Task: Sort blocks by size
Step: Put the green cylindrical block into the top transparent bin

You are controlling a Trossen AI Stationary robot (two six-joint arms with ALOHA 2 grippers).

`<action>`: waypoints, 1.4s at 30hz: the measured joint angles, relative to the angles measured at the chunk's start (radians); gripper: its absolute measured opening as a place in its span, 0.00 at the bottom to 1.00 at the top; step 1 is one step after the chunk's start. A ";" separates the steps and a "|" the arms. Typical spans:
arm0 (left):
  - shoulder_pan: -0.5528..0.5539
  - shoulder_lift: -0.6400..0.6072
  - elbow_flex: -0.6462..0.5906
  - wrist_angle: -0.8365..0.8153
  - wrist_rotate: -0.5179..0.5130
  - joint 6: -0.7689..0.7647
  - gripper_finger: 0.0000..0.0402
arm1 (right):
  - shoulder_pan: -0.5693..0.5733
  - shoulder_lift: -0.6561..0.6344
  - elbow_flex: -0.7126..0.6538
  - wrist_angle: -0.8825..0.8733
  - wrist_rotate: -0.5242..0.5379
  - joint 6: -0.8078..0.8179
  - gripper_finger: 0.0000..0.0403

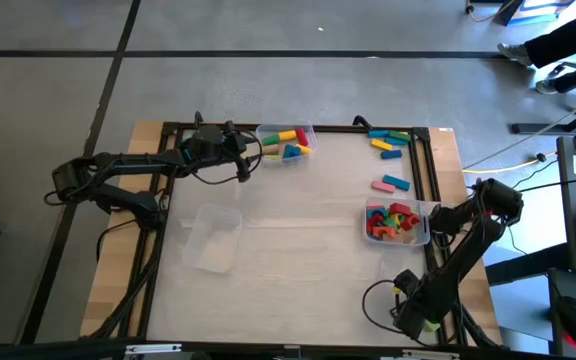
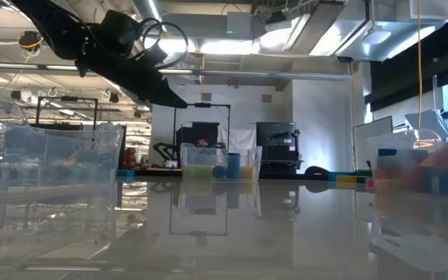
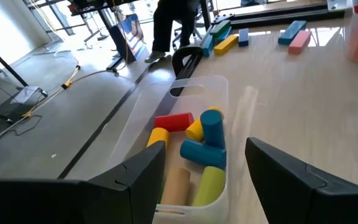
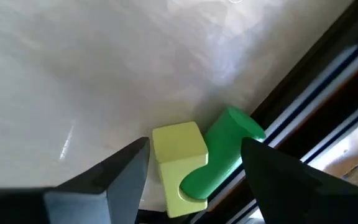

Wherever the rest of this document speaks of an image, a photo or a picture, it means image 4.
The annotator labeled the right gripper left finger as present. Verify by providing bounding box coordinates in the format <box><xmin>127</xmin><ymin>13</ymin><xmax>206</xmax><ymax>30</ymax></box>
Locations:
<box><xmin>0</xmin><ymin>136</ymin><xmax>151</xmax><ymax>224</ymax></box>

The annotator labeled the green cylinder block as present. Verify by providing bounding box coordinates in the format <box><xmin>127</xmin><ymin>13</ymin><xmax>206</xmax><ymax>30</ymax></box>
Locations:
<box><xmin>178</xmin><ymin>106</ymin><xmax>267</xmax><ymax>200</ymax></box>

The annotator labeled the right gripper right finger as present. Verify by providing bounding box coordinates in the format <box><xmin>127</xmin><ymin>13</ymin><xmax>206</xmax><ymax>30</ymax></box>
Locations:
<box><xmin>240</xmin><ymin>136</ymin><xmax>358</xmax><ymax>224</ymax></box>

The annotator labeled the black aluminium table frame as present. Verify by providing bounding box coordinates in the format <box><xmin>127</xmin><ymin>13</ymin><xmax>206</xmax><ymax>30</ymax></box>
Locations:
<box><xmin>135</xmin><ymin>0</ymin><xmax>358</xmax><ymax>224</ymax></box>

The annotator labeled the light green arch block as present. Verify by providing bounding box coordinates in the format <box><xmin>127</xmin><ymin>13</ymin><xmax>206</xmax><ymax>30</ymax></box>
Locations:
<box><xmin>152</xmin><ymin>121</ymin><xmax>209</xmax><ymax>218</ymax></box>

